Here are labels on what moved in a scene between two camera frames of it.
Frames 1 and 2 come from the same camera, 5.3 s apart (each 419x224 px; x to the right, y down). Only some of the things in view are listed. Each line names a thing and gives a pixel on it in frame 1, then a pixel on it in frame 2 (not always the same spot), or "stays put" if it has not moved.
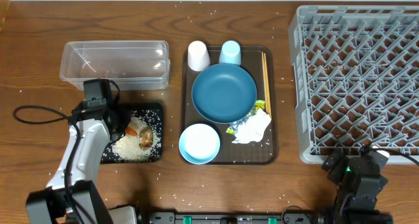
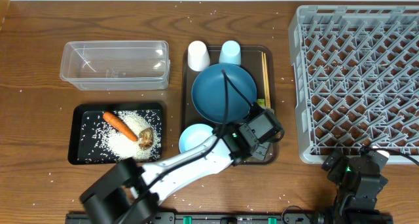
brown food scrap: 146,137 stays put
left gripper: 127,115 -> 262,156
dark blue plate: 224,93 stays put
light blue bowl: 199,143 stays put
